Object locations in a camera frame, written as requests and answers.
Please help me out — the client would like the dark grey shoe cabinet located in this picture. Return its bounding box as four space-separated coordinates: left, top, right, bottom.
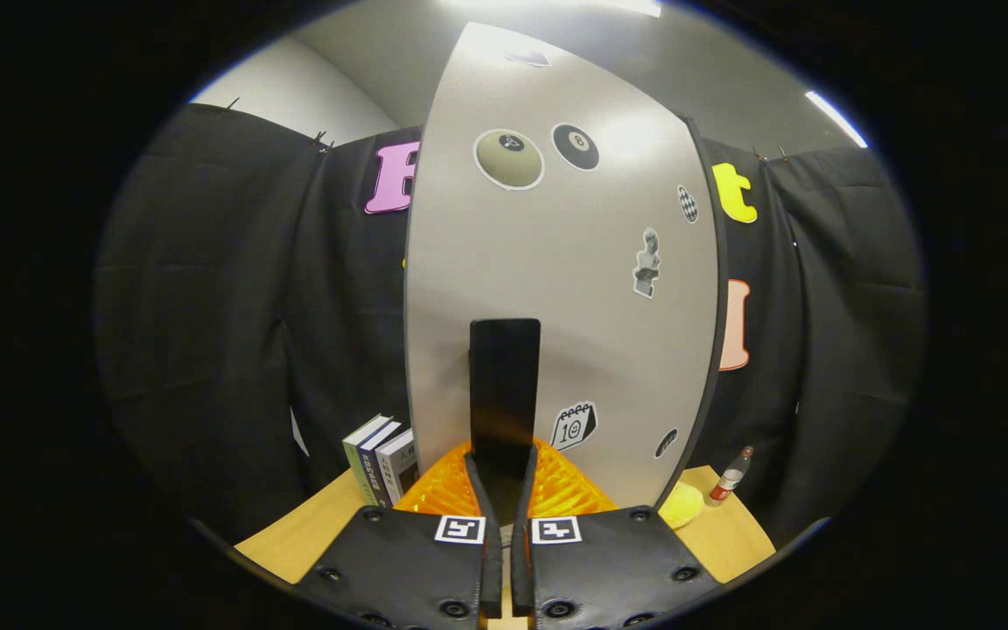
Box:
657 114 730 510

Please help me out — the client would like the large ceiling light panel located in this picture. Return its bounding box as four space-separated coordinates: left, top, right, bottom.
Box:
443 0 662 18

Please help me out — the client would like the clear bottle red label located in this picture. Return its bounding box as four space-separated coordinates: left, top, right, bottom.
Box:
705 445 755 508

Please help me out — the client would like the green spine book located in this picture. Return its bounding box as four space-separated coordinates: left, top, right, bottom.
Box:
342 415 393 507

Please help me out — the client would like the dark blue spine book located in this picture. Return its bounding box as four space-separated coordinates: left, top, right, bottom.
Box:
357 421 403 508

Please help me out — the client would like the narrow ceiling light strip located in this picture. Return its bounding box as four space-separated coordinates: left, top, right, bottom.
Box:
804 90 869 150

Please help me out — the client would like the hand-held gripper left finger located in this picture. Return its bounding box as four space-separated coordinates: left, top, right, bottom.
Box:
294 442 505 630

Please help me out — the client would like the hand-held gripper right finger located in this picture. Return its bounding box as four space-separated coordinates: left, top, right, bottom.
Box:
511 440 721 630

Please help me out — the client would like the beige shoe cabinet door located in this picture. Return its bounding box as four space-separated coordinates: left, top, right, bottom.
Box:
403 22 719 513

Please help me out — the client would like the black door handle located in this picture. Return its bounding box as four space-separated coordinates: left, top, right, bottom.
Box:
469 318 542 526

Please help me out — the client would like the yellow textured object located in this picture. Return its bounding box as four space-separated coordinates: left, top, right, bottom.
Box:
657 481 704 530

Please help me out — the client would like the black backdrop cloth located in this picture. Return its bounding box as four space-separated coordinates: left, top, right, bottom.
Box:
93 103 925 548

